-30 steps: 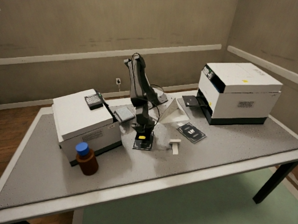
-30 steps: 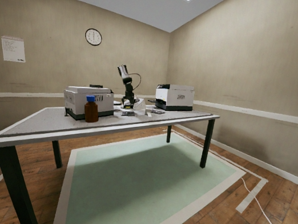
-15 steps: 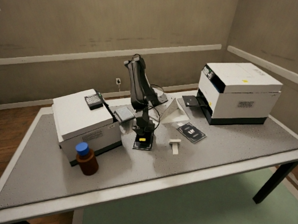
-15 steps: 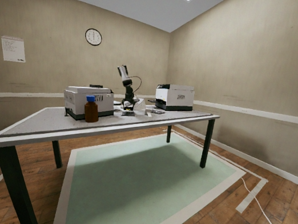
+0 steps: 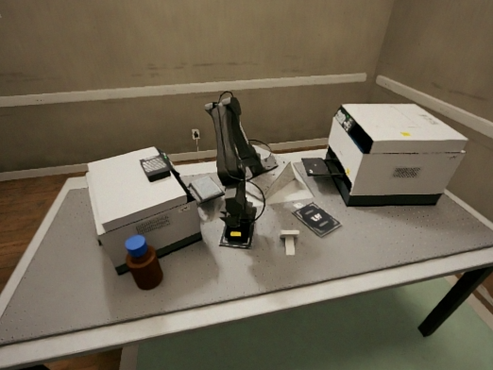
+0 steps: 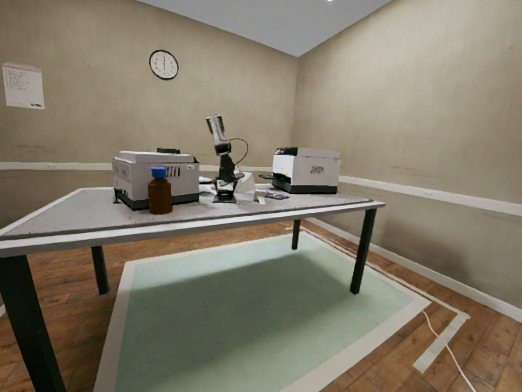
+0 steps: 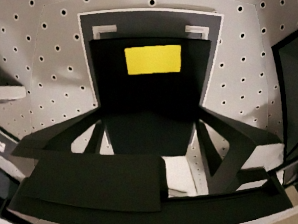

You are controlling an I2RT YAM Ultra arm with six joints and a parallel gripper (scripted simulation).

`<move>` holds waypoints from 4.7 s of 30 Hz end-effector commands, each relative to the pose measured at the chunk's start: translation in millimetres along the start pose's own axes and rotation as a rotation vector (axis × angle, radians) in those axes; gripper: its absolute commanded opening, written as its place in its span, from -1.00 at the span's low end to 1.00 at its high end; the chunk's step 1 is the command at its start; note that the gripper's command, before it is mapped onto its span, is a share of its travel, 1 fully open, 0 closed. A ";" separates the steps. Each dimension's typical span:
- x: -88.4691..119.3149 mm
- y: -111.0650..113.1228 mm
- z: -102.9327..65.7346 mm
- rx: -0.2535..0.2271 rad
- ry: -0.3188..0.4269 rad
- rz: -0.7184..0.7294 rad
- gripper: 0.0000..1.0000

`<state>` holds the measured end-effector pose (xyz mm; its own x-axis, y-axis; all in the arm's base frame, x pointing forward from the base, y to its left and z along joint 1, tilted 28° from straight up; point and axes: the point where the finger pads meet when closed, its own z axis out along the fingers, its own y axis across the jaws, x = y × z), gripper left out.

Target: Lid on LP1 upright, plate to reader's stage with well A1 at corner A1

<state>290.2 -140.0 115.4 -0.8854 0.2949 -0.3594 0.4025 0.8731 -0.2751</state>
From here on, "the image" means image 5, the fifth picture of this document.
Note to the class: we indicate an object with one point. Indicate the brown bottle with blue cap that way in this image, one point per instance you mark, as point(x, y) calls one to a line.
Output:
point(145, 269)

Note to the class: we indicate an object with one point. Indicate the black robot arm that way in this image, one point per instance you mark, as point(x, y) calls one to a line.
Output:
point(229, 132)

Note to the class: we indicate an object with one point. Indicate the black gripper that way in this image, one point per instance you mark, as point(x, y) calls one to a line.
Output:
point(250, 213)

